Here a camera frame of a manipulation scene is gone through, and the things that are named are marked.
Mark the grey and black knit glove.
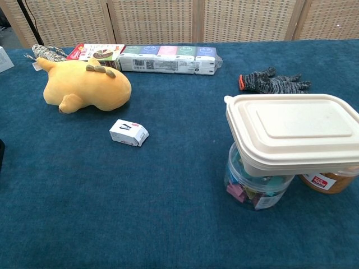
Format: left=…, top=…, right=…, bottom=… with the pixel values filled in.
left=238, top=66, right=312, bottom=95

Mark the small white printed box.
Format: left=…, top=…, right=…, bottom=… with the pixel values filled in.
left=109, top=118, right=150, bottom=147

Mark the multicolour tissue multipack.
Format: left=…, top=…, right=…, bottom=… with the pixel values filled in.
left=118, top=44, right=223, bottom=76

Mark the blue felt table cover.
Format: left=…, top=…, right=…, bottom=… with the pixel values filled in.
left=0, top=39, right=359, bottom=269

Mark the clear jar of binder clips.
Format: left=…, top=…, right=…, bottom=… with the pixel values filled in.
left=224, top=142, right=295, bottom=211

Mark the yellow plush toy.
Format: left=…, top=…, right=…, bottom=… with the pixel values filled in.
left=35, top=57, right=132, bottom=114

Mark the red and white carton box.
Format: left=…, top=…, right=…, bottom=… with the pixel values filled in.
left=66, top=43, right=126, bottom=71

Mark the beige lidded lunch box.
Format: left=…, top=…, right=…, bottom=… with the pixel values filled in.
left=223, top=94, right=359, bottom=177

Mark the woven folding screen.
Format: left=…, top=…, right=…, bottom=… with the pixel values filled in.
left=0, top=0, right=359, bottom=49

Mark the clear jar of rubber bands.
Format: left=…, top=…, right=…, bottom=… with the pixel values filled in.
left=297, top=165, right=359, bottom=194

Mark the plain white cardboard box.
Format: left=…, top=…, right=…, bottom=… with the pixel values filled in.
left=0, top=46, right=15, bottom=73

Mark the black tripod stand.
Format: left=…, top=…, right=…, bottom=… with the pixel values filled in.
left=16, top=0, right=45, bottom=47

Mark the braided rope bundle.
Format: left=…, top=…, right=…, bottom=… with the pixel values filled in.
left=24, top=44, right=69, bottom=63

